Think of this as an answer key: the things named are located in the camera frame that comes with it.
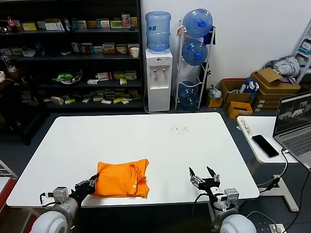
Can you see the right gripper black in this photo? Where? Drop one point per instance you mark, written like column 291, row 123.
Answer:
column 209, row 185

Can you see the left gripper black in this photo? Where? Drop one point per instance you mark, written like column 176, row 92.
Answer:
column 81, row 189

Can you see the orange t-shirt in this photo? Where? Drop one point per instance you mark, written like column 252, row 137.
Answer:
column 116, row 179

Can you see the pile of grey clothes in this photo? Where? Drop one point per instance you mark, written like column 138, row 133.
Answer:
column 286, row 65

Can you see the white strip with markings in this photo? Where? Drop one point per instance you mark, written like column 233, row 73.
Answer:
column 246, row 127

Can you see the black smartphone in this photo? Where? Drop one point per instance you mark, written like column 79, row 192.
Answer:
column 265, row 146

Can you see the yellow cardboard box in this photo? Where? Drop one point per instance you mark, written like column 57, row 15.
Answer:
column 215, row 102

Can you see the small orange cardboard box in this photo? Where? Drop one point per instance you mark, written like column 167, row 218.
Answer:
column 240, row 110

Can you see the small white red box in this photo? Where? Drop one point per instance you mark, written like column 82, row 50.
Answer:
column 106, row 102

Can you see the green tube box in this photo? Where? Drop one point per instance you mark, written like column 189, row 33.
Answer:
column 70, row 101

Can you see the grey side table leg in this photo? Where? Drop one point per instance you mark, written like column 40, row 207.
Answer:
column 288, row 191

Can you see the bright green box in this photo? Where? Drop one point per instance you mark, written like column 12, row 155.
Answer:
column 118, row 100

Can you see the red white cart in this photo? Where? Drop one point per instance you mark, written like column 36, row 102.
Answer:
column 7, row 187

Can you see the grey plastic bag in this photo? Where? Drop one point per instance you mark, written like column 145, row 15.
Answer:
column 215, row 92

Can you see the large open cardboard box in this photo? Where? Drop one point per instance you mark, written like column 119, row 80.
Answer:
column 236, row 97

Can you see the white floor power strip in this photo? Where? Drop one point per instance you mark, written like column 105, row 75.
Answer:
column 277, row 228

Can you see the white box green edge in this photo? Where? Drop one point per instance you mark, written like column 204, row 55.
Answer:
column 57, row 100

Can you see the grey open laptop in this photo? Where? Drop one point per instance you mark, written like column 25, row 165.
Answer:
column 295, row 143

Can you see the flat white medicine box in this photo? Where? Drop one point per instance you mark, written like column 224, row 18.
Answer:
column 93, row 82

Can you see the stack of flat cardboard boxes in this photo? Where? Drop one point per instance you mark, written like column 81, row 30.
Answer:
column 269, row 102

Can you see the blue white bag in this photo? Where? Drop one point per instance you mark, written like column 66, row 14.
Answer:
column 250, row 86

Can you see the white water dispenser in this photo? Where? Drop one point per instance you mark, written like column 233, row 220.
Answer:
column 159, row 85

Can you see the white box red stripe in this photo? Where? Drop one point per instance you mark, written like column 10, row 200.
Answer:
column 103, row 77

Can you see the bowl with green items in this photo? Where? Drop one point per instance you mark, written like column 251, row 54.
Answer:
column 66, row 77

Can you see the yellow green medicine box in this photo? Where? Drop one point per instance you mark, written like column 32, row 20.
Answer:
column 119, row 75

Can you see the white green stacked box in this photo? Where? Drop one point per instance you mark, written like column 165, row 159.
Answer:
column 131, row 75

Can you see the cardboard box with open flap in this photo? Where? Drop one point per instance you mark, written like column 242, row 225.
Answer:
column 277, row 88

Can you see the black shelving unit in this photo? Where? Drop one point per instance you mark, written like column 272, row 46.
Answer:
column 60, row 61

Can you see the purple cloth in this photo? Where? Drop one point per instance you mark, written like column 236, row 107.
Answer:
column 288, row 80

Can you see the orange printed medicine box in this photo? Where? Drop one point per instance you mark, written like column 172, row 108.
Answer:
column 85, row 48

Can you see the yellow framed medicine box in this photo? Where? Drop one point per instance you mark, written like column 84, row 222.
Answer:
column 108, row 48

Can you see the white blue upright box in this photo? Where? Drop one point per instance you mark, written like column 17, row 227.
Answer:
column 75, row 47

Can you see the red white medicine box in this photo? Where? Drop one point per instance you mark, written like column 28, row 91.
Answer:
column 121, row 49

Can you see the white paper cup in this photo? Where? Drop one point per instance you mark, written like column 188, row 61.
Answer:
column 135, row 53

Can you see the brown white medicine box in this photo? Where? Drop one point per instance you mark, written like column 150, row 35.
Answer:
column 130, row 46

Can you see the dark blue bottle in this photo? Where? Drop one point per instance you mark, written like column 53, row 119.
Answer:
column 40, row 50

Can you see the white small basket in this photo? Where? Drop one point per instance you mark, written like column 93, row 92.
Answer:
column 29, row 52

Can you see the clear plastic bottle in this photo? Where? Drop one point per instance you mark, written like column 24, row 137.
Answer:
column 7, row 63

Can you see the pink cloth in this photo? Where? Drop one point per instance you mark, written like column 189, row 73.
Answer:
column 181, row 32

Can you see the blue water jug with label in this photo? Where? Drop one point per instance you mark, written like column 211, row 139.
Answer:
column 158, row 31

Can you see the grey storage rack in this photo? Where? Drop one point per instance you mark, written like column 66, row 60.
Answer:
column 305, row 60

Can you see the teal white medicine box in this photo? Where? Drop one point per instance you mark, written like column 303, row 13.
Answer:
column 79, row 25

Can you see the flat yellow medicine box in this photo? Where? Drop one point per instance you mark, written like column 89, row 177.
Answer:
column 92, row 24

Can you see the colourful tall box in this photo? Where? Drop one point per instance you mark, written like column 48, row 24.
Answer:
column 126, row 21

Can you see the yellow tall box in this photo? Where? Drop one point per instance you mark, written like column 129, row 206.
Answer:
column 134, row 22

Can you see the cola bottle red cap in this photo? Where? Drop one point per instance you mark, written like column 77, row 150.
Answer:
column 11, row 25

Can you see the shiny dark bowl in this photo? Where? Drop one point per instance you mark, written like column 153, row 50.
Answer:
column 3, row 27

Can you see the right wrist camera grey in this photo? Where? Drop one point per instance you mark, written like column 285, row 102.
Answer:
column 230, row 195

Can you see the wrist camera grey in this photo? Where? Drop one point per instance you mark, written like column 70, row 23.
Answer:
column 230, row 195
column 59, row 194

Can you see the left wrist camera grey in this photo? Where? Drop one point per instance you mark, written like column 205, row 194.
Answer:
column 59, row 194

